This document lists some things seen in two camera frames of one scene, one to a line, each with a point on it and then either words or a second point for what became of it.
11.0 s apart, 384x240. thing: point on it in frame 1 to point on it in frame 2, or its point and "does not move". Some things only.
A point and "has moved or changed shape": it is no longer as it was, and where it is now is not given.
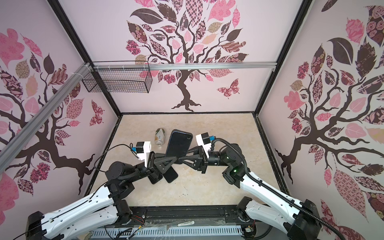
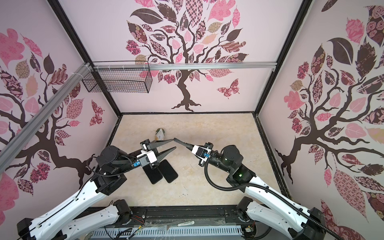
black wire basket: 133,76 does not move
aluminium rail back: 100,67 does not move
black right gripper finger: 193,161 to 190,147
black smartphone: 178,144 to 168,171
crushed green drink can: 159,136 does not move
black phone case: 170,175 has moved or changed shape
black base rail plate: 217,216 does not move
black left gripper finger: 162,168 to 155,143
